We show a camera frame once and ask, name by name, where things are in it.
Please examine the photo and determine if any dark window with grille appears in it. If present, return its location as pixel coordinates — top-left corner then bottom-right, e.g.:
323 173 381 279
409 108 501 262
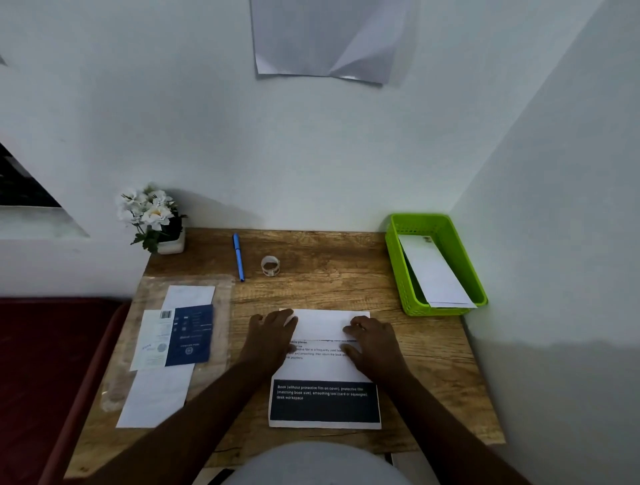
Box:
0 143 62 209

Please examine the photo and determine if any person's left hand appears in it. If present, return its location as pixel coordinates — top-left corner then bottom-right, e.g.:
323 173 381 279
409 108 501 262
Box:
239 308 299 376

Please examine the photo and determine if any clear plastic bag with card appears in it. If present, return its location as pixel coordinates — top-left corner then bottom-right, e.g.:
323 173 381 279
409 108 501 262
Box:
99 274 233 413

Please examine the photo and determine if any person's left forearm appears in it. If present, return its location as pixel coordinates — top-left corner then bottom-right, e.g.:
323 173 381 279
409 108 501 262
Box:
85 359 271 485

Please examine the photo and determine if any stack of white envelopes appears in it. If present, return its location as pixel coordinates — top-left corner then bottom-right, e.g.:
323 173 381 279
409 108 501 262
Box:
115 285 216 430

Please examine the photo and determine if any person's right forearm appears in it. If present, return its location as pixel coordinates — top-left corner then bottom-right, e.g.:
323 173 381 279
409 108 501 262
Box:
389 372 531 485

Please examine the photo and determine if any dark red mattress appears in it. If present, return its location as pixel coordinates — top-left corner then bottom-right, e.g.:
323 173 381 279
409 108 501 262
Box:
0 298 131 485

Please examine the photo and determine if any person's right hand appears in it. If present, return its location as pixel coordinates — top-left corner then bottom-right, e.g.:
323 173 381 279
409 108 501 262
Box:
342 315 411 386

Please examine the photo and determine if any white paper sheet on wall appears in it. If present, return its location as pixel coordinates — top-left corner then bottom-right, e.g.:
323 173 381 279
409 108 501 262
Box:
249 0 421 86

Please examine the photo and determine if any printed paper sheet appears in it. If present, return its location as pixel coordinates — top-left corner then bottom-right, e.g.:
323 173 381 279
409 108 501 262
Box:
268 308 383 430

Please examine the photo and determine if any person's grey shirt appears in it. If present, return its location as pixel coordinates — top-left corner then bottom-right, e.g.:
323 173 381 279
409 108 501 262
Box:
219 441 416 485

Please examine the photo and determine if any green plastic tray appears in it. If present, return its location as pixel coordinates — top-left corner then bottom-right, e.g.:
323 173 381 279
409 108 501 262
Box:
384 213 489 317

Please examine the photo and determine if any potted white flower plant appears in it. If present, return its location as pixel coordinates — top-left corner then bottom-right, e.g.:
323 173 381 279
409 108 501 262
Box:
115 185 189 256

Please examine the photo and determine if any blue pen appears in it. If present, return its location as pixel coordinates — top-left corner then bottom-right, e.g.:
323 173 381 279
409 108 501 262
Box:
232 233 247 283

